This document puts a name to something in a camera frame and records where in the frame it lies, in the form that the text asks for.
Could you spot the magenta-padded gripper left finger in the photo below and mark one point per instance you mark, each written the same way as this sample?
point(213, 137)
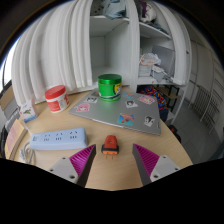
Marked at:
point(71, 166)

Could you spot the grey laptop with stickers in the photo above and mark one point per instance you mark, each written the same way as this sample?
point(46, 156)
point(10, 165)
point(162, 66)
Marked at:
point(113, 111)

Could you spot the orange charger block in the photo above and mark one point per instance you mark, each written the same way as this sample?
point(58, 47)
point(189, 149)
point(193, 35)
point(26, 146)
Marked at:
point(110, 143)

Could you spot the light blue power strip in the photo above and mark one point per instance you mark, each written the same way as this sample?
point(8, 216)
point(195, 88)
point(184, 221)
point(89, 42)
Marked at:
point(58, 138)

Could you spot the red-lidded white jar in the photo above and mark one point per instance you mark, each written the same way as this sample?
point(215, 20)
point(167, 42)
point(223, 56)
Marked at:
point(57, 100)

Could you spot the multicoloured patterned bag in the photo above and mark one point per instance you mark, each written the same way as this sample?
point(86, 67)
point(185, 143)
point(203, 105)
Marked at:
point(156, 95)

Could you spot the white shelf unit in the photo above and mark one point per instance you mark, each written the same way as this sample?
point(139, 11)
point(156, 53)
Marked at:
point(110, 50)

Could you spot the green round tin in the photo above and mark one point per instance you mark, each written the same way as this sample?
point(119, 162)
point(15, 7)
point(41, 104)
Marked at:
point(109, 87)

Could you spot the white metal rack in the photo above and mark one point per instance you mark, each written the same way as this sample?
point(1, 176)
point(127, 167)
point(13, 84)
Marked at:
point(203, 101)

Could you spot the wide white pleated curtain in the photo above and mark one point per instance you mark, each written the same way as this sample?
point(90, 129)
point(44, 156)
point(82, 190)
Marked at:
point(53, 53)

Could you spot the black-framed window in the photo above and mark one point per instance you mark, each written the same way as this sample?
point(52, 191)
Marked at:
point(6, 71)

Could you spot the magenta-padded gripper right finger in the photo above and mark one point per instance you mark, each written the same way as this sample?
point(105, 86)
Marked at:
point(156, 166)

